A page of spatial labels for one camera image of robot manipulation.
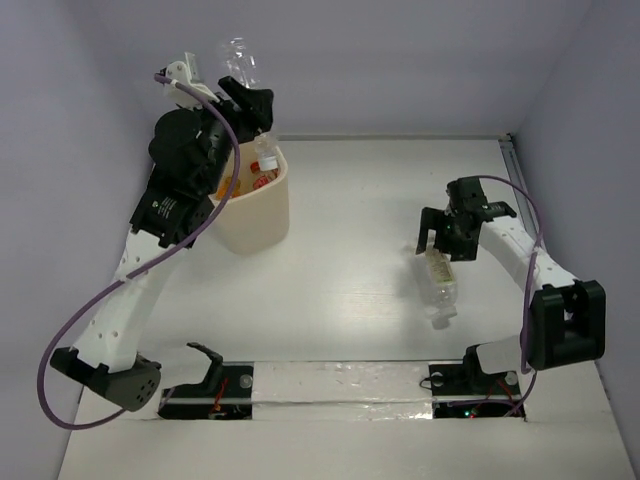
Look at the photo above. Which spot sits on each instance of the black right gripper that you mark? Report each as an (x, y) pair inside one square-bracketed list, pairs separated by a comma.
[(434, 218)]

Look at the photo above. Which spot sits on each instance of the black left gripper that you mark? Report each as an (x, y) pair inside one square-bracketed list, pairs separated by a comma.
[(245, 105)]

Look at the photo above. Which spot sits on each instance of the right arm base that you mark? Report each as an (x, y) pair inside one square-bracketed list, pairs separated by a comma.
[(462, 390)]

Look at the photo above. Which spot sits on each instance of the aluminium table edge rail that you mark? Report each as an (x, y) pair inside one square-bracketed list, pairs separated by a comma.
[(527, 211)]

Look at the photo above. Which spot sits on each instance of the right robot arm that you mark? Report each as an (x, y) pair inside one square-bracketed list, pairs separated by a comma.
[(564, 317)]

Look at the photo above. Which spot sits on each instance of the silver tape strip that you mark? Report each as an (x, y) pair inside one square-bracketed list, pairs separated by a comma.
[(340, 391)]

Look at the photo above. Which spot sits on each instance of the clear bottle white cap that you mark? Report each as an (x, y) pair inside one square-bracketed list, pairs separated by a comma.
[(240, 63)]

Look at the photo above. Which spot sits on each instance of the orange juice bottle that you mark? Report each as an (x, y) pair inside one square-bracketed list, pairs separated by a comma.
[(226, 185)]

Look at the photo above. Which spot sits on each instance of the cream plastic bin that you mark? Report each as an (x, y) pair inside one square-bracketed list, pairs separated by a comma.
[(257, 219)]

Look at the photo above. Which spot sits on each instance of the red label cola bottle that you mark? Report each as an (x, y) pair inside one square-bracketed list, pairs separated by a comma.
[(262, 177)]

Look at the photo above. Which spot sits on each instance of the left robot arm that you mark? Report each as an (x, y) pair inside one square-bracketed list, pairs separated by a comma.
[(105, 358)]

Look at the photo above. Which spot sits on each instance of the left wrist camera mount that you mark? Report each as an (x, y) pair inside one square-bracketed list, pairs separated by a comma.
[(182, 80)]

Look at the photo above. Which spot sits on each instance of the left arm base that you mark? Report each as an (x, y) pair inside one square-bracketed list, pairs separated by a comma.
[(224, 393)]

